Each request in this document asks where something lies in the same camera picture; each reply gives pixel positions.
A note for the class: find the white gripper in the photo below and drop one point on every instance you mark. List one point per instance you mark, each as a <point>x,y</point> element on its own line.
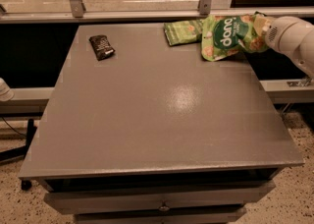
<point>281,34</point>

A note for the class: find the green dang rice chip bag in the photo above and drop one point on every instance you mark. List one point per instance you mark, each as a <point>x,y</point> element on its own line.
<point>224,36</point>

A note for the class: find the green jalapeno chip bag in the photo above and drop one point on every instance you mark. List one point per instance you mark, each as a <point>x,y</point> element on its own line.
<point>183,32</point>

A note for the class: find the small black snack bag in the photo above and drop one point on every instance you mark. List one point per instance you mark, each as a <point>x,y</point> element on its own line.
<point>101,47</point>

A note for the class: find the grey cabinet drawer unit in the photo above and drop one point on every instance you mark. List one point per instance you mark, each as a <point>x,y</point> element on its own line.
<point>203,204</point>

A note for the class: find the white object at left edge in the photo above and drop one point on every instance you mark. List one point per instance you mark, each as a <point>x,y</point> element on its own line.
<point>6,93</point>

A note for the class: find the black stand with caster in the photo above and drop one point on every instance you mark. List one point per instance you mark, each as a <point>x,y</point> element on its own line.
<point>20,151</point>

